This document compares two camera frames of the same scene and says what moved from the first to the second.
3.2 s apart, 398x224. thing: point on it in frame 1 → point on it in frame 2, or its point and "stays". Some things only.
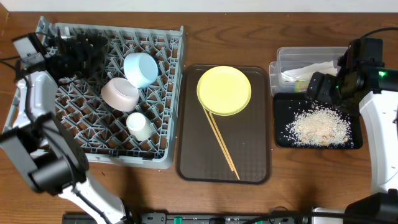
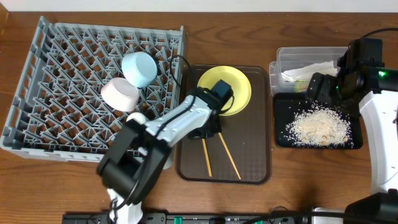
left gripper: x=84 y=64 → x=217 y=128
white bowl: x=120 y=94 stays
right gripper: x=322 y=93 stays
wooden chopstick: x=217 y=138 → x=207 y=157
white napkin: x=305 y=73 stays
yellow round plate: x=223 y=90 stays
